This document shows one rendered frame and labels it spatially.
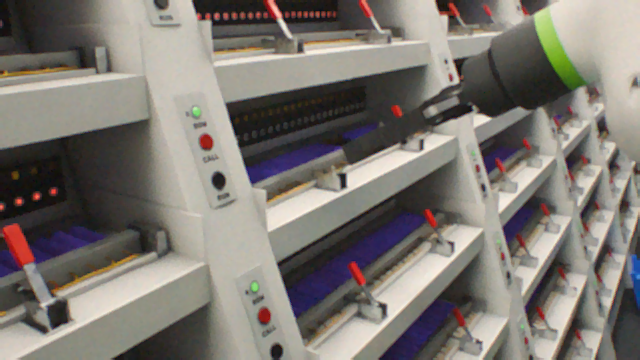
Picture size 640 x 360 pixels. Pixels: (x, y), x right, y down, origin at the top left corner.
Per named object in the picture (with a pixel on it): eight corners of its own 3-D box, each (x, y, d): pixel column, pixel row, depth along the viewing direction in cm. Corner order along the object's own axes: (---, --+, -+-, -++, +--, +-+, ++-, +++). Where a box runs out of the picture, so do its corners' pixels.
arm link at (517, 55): (543, 6, 61) (522, 5, 54) (588, 99, 61) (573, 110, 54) (496, 32, 65) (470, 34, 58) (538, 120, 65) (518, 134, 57)
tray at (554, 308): (585, 288, 172) (591, 248, 168) (540, 393, 124) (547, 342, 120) (522, 273, 183) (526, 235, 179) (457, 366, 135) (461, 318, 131)
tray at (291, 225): (456, 157, 112) (458, 111, 109) (268, 268, 64) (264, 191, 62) (370, 145, 123) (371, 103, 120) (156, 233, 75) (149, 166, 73)
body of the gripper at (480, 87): (511, 111, 57) (439, 144, 63) (531, 101, 64) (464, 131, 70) (480, 47, 58) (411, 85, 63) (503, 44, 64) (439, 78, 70)
